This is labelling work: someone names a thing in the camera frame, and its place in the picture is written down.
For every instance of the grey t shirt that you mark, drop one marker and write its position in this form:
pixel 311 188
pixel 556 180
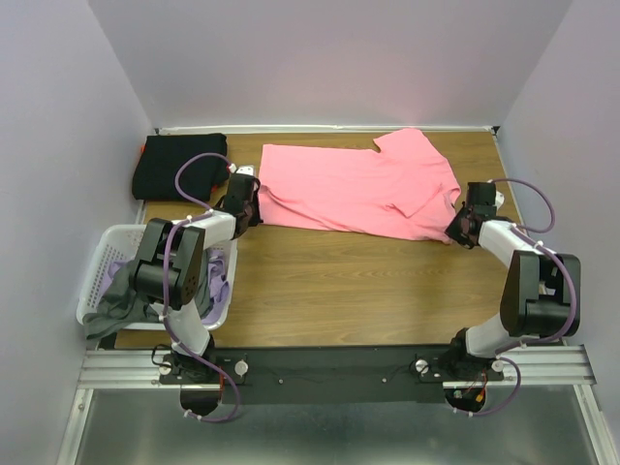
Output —
pixel 120 305

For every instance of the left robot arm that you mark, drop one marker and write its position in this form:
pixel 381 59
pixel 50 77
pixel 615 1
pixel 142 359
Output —
pixel 168 262

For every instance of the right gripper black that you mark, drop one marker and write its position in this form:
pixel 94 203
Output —
pixel 452 231

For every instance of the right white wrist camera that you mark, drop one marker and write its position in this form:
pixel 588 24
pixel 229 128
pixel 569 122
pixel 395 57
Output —
pixel 499 200

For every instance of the white wall base trim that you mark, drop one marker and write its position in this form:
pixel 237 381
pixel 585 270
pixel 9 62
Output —
pixel 315 129

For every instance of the white plastic laundry basket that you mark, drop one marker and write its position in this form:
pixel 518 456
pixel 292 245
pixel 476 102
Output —
pixel 119 244

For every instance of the aluminium extrusion rail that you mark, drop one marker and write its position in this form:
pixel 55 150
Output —
pixel 554 365

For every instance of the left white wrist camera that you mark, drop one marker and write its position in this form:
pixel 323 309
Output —
pixel 241 171

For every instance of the black folded t shirt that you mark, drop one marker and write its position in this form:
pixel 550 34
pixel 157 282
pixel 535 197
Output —
pixel 199 160

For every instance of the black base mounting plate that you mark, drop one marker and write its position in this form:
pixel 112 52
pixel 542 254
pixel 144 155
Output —
pixel 202 384

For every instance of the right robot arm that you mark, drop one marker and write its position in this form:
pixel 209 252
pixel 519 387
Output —
pixel 540 302

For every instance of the pink t shirt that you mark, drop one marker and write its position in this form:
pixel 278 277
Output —
pixel 403 188

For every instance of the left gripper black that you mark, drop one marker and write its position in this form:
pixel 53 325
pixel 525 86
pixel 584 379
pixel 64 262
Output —
pixel 257 217

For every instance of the lavender t shirt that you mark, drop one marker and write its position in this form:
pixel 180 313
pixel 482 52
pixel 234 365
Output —
pixel 219 285

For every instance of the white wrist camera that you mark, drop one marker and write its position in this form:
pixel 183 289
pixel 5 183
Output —
pixel 241 171
pixel 499 200

